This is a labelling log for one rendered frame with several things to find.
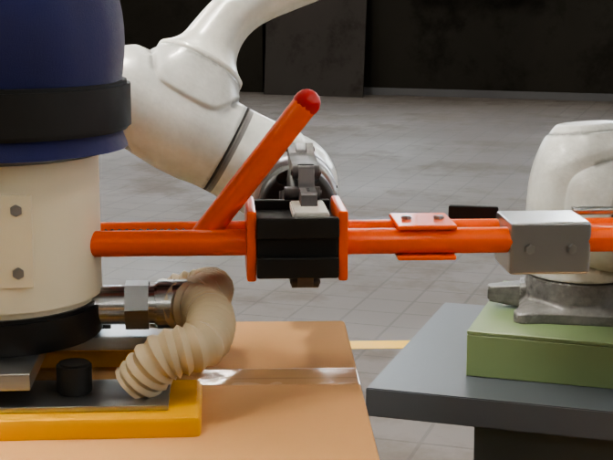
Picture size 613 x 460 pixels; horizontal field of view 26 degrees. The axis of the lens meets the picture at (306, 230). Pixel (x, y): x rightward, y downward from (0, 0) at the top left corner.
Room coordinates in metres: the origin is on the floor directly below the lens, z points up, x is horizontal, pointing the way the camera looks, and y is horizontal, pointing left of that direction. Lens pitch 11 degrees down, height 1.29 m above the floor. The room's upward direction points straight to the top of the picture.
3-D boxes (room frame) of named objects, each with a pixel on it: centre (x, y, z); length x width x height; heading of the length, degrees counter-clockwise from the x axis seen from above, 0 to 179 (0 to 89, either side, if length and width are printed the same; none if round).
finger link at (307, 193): (1.15, 0.00, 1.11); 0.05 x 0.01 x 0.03; 4
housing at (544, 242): (1.13, -0.20, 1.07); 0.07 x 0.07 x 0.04; 4
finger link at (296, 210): (1.12, 0.00, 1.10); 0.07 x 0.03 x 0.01; 4
